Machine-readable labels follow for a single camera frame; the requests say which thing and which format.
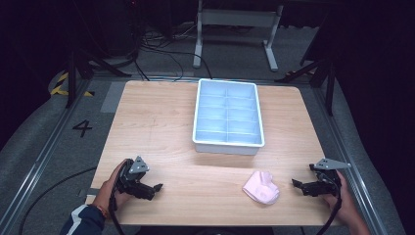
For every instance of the person's left hand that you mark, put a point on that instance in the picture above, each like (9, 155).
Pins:
(109, 191)

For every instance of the white divided storage box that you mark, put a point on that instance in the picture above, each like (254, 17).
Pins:
(227, 116)

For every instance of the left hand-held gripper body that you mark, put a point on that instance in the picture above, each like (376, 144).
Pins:
(132, 178)

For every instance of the yellow black hazard tape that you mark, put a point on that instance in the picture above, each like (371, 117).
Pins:
(63, 86)

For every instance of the pink sock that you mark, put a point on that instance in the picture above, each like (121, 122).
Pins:
(261, 188)

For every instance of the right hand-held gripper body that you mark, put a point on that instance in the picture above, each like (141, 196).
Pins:
(323, 181)

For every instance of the grey metal desk frame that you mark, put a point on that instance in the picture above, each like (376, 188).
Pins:
(236, 31)

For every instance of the person's right hand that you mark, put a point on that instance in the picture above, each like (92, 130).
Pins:
(343, 204)

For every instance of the black tripod stand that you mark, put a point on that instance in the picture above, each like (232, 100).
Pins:
(318, 76)
(84, 67)

